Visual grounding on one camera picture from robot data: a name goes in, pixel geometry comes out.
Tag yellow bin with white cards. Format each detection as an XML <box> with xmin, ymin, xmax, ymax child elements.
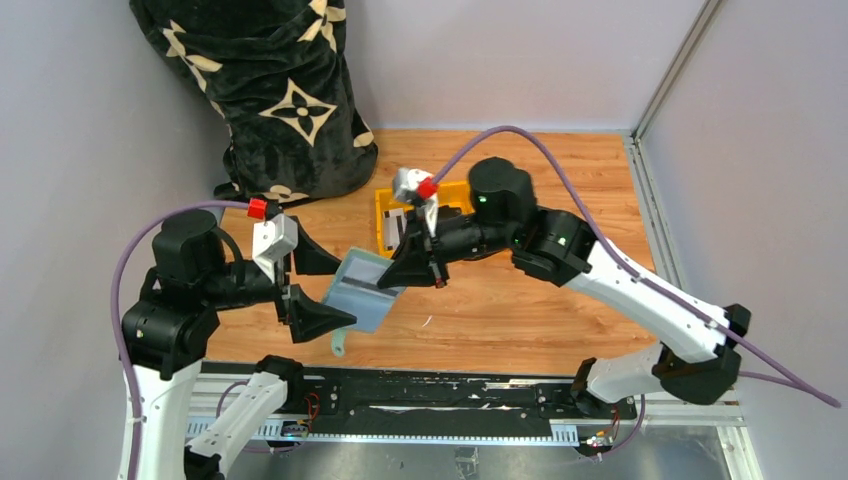
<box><xmin>374</xmin><ymin>188</ymin><xmax>414</xmax><ymax>258</ymax></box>

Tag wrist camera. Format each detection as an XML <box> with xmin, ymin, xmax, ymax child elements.
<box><xmin>247</xmin><ymin>198</ymin><xmax>298</xmax><ymax>283</ymax></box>
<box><xmin>392</xmin><ymin>167</ymin><xmax>439</xmax><ymax>236</ymax></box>

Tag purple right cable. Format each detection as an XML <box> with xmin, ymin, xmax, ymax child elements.
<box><xmin>433</xmin><ymin>125</ymin><xmax>843</xmax><ymax>409</ymax></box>

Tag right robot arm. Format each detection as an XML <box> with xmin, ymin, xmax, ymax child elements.
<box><xmin>378</xmin><ymin>157</ymin><xmax>751</xmax><ymax>414</ymax></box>

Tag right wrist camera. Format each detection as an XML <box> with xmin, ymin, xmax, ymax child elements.
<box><xmin>392</xmin><ymin>167</ymin><xmax>439</xmax><ymax>236</ymax></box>

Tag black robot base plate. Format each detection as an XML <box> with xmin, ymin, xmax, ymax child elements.
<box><xmin>228</xmin><ymin>364</ymin><xmax>631</xmax><ymax>442</ymax></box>

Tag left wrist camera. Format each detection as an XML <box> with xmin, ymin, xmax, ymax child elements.
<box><xmin>247</xmin><ymin>198</ymin><xmax>298</xmax><ymax>283</ymax></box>

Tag yellow bin with black card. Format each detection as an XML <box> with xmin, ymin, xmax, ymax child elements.
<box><xmin>437</xmin><ymin>181</ymin><xmax>474</xmax><ymax>221</ymax></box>

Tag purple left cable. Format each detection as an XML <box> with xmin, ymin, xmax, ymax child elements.
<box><xmin>111</xmin><ymin>200</ymin><xmax>253</xmax><ymax>480</ymax></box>

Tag white cards in bin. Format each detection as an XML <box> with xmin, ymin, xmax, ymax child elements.
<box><xmin>382</xmin><ymin>208</ymin><xmax>406</xmax><ymax>252</ymax></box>

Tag aluminium frame rail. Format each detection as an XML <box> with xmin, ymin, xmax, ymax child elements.
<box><xmin>625</xmin><ymin>0</ymin><xmax>727</xmax><ymax>144</ymax></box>

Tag purple cable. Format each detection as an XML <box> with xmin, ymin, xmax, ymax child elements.
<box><xmin>433</xmin><ymin>125</ymin><xmax>843</xmax><ymax>409</ymax></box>
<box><xmin>111</xmin><ymin>200</ymin><xmax>253</xmax><ymax>480</ymax></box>

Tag grey card with magnetic stripe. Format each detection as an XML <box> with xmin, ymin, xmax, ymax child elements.
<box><xmin>343</xmin><ymin>256</ymin><xmax>392</xmax><ymax>290</ymax></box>

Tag black floral blanket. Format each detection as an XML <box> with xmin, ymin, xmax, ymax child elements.
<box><xmin>129</xmin><ymin>0</ymin><xmax>378</xmax><ymax>204</ymax></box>

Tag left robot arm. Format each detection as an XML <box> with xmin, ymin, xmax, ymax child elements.
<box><xmin>111</xmin><ymin>199</ymin><xmax>356</xmax><ymax>479</ymax></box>

